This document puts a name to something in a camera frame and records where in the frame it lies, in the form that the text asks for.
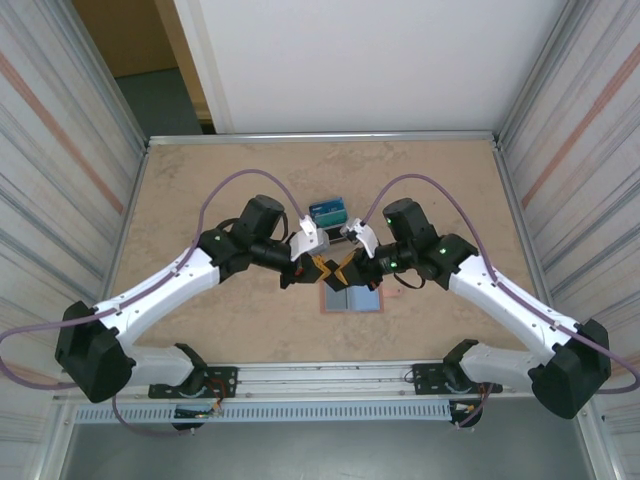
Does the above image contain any clear acrylic card stand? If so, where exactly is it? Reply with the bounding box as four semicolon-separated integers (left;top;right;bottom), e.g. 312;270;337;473
307;198;354;247

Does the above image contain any blue credit card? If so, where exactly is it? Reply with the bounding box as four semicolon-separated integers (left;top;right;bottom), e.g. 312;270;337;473
308;198;347;217

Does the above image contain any corrugated plastic side panel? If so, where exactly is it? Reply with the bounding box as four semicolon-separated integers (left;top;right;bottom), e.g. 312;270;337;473
0;0;151;451
499;0;640;426

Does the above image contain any brown wooden door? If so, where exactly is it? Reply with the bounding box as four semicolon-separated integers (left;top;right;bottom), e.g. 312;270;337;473
72;0;181;79

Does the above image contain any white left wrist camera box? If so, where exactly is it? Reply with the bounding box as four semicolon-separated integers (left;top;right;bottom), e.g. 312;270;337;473
289;214;332;262

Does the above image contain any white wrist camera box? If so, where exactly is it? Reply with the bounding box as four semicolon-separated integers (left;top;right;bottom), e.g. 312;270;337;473
289;214;332;262
339;217;384;260

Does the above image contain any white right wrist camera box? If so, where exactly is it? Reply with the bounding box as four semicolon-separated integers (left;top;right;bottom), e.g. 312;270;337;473
339;217;384;260

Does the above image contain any aluminium table edge rail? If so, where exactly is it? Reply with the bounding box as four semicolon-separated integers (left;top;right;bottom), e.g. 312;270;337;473
147;130;501;147

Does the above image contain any long aluminium mounting rail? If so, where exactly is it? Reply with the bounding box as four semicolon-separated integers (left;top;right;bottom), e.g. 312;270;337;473
52;357;599;404

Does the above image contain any aluminium table side rail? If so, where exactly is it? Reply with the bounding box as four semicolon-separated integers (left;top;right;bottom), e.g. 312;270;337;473
492;139;569;357
89;142;151;364

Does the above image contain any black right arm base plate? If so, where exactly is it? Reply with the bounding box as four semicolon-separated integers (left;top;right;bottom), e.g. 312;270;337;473
412;360;503;396

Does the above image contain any grey slotted cable duct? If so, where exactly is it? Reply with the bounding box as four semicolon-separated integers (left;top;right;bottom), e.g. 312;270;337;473
73;402;454;424

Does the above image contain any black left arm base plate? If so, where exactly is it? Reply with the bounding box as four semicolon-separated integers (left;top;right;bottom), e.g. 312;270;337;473
148;366;239;400

